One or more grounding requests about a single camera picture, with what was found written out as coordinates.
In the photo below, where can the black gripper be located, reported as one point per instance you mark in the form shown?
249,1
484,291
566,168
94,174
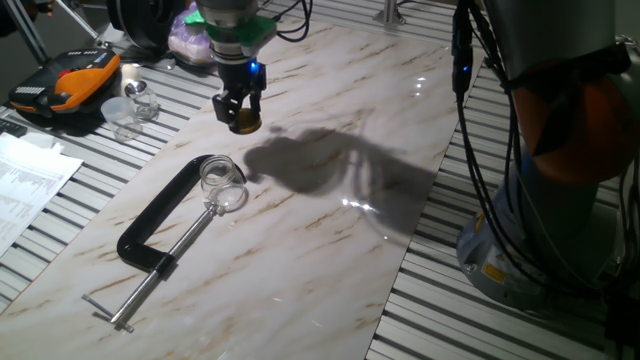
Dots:
240,80

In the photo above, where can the gold metal jar lid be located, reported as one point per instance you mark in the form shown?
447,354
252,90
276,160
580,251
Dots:
248,122

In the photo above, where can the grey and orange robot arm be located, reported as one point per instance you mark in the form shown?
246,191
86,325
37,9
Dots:
550,30

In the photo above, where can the clear glass jar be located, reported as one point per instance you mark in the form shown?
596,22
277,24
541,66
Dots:
222,185

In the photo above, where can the small jar with silver lid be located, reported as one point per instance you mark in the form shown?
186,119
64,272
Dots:
145,102

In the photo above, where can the purple plastic bag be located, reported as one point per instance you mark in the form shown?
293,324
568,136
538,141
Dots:
187,42

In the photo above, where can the white plastic bottle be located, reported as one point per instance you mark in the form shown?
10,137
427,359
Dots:
131,75

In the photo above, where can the translucent plastic cup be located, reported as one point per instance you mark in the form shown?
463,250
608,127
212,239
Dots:
120,117

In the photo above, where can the black metal C-clamp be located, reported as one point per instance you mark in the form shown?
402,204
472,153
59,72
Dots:
160,205

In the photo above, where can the black round spool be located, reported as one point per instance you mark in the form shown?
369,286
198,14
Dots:
145,20

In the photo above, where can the marble pattern board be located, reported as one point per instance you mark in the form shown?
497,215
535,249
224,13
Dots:
300,250

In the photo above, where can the orange and black teach pendant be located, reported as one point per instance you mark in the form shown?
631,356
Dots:
75,80

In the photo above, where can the silver pole with base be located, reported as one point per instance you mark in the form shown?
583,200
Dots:
389,12

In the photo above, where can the grey metal strut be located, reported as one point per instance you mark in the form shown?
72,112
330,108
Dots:
82,22
25,30

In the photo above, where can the printed white paper sheets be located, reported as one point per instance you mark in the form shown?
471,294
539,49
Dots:
30,185

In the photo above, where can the black computer keyboard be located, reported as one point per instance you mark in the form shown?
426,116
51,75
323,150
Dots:
11,128

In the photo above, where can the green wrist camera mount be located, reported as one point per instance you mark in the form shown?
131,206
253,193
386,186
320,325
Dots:
250,35

